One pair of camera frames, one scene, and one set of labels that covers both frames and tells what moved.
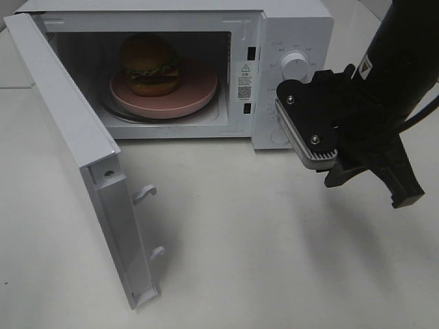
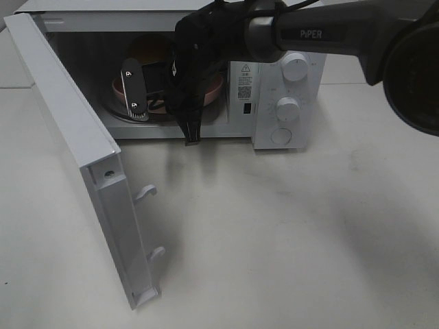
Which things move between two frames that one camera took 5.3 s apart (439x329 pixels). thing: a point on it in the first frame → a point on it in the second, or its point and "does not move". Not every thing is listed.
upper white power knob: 294,67 does not move
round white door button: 279,138 does not move
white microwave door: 97,153 does not move
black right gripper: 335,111 → 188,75
